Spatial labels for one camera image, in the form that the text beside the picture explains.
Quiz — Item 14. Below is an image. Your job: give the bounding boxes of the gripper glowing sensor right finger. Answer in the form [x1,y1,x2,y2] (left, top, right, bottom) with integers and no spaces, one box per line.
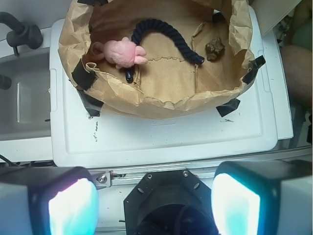
[211,160,313,235]

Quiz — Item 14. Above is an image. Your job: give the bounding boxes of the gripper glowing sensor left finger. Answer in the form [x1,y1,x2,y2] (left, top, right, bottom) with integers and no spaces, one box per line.
[0,166,99,235]

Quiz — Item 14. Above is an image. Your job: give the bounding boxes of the pink plush bunny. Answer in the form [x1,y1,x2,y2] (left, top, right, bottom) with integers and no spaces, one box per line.
[90,37,148,70]

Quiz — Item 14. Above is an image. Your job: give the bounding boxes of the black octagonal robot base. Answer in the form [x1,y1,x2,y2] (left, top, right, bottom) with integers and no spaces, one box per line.
[124,169,219,235]

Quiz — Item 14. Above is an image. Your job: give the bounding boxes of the white sink basin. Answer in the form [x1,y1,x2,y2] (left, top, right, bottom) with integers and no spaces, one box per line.
[0,48,51,141]

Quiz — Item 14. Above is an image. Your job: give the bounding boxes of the black tape piece lower right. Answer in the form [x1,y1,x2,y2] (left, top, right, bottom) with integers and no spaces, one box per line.
[216,98,241,117]

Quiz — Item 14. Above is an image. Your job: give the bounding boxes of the black tape piece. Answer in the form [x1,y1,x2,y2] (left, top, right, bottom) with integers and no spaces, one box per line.
[71,59,97,91]
[77,90,104,117]
[242,55,266,85]
[216,98,241,117]

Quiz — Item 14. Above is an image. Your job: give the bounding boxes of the black tape piece lower left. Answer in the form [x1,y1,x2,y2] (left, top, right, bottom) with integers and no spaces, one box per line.
[77,90,104,117]

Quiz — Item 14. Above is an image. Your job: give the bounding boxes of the brown rock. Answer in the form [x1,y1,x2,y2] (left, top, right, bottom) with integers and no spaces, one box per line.
[205,37,225,61]

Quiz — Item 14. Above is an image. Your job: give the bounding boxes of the brown paper bag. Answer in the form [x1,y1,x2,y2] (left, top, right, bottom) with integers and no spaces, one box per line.
[58,0,254,119]

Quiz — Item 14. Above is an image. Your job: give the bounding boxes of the black faucet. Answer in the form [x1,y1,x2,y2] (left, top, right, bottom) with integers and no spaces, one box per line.
[0,12,43,56]

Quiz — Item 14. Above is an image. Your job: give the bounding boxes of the aluminium rail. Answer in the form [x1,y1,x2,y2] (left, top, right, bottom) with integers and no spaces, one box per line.
[89,146,313,186]

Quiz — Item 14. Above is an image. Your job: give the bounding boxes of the dark blue twisted rope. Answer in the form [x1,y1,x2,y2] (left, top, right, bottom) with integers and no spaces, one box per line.
[124,20,205,84]

